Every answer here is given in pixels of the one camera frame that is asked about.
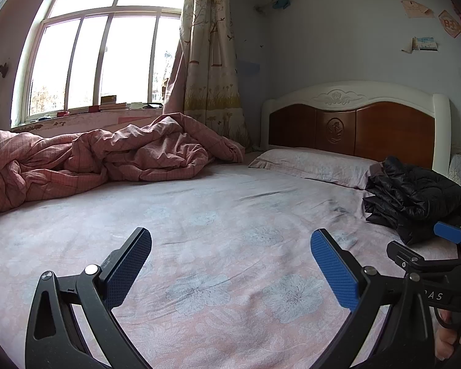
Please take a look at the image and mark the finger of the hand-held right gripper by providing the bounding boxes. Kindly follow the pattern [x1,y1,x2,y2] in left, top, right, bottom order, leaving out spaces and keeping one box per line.
[433,221,461,254]
[386,240,461,277]

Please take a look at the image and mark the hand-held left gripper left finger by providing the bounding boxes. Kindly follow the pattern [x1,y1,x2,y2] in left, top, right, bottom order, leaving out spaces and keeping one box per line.
[25,227,153,369]

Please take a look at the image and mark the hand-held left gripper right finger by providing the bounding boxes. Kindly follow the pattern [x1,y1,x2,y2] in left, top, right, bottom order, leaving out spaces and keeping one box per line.
[310,228,435,369]

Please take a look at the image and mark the black puffer jacket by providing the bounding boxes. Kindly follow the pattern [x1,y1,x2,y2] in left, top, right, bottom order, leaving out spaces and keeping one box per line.
[363,156,461,246]

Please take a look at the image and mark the person's right hand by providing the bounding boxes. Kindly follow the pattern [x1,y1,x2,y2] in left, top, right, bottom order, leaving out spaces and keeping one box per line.
[434,307,461,363]

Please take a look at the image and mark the pale pink pillow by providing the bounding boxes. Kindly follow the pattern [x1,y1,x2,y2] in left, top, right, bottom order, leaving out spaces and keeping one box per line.
[248,148,385,190]

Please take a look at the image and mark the pink checked quilt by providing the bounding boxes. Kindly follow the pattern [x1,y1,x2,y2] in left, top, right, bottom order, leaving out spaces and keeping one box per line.
[0,113,247,214]

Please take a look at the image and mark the wooden white-framed bed headboard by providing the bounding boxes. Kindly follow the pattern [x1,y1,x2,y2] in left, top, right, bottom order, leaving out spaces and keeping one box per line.
[260,81,452,175]

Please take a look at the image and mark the stack of books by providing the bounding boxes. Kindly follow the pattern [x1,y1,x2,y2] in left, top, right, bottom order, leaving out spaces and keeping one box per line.
[100,95,128,109]

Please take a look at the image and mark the beige tree-print curtain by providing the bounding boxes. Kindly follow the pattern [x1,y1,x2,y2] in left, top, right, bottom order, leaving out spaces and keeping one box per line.
[162,0,253,151]

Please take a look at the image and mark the white-framed window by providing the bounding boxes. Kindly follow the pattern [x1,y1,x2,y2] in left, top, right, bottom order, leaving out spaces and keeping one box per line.
[11,0,190,128]

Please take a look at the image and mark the beige paper note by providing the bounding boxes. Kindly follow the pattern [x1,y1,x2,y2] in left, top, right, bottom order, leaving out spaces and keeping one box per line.
[401,0,435,19]

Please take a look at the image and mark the small wall picture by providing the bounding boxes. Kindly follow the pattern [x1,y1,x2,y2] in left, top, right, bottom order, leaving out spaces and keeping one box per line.
[403,36,439,53]

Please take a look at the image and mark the red diamond wall sticker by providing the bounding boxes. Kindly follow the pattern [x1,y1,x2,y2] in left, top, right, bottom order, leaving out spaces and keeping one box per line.
[438,10,461,39]

